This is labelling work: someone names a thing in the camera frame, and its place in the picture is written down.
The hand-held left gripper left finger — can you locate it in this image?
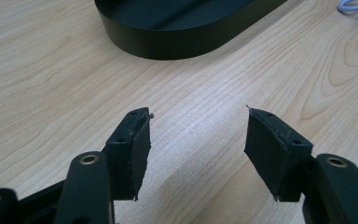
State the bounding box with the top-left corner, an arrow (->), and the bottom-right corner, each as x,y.
102,106 -> 155,202

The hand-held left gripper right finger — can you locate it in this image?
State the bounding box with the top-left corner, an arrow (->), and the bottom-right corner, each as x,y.
243,105 -> 314,203

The black oval tray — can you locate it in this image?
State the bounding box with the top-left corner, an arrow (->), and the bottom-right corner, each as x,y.
93,0 -> 288,61

